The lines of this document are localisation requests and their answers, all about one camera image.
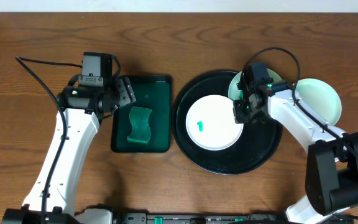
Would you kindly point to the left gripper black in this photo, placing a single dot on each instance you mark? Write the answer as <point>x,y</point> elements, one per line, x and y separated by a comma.
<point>123,93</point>

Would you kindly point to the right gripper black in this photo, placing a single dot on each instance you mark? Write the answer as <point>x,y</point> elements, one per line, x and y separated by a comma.
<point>239,116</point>

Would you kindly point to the green scrubbing sponge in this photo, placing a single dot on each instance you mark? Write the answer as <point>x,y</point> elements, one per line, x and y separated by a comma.
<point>139,120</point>

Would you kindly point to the white plate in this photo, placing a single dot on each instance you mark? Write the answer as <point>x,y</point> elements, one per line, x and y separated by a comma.
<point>210,123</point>
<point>322,97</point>
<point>235,94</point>

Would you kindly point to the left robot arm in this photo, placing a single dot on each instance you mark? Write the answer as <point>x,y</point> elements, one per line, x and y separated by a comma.
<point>82,103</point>

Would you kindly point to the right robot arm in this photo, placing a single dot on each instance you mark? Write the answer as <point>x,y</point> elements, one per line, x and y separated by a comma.
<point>331,182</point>

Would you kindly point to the black rectangular tray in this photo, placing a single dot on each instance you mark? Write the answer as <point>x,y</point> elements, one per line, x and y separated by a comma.
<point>154,92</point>

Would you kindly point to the black round tray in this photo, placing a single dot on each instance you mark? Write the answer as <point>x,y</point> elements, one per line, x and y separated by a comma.
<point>256,144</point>

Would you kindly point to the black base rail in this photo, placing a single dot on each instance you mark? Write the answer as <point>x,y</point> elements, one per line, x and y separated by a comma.
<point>143,218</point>

